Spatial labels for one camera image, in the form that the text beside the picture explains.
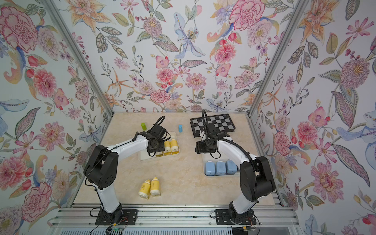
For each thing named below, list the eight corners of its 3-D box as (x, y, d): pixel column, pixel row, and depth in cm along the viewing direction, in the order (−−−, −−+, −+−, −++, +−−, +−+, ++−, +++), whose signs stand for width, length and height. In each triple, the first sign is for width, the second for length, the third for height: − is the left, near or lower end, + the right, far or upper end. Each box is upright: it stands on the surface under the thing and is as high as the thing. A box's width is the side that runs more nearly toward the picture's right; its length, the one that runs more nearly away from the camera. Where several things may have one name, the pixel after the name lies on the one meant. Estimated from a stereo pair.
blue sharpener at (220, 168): (214, 177, 90) (216, 172, 83) (213, 166, 94) (215, 160, 88) (224, 177, 90) (226, 172, 83) (222, 166, 94) (224, 160, 88)
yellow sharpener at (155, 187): (153, 197, 82) (150, 192, 76) (152, 183, 87) (150, 178, 81) (160, 195, 82) (158, 191, 76) (160, 181, 87) (158, 176, 81)
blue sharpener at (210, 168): (205, 176, 89) (206, 172, 84) (204, 165, 93) (205, 160, 88) (214, 176, 89) (215, 172, 84) (212, 165, 93) (214, 160, 88)
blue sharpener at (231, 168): (224, 176, 89) (226, 171, 84) (222, 164, 94) (224, 159, 88) (235, 176, 89) (238, 171, 84) (232, 164, 94) (235, 159, 89)
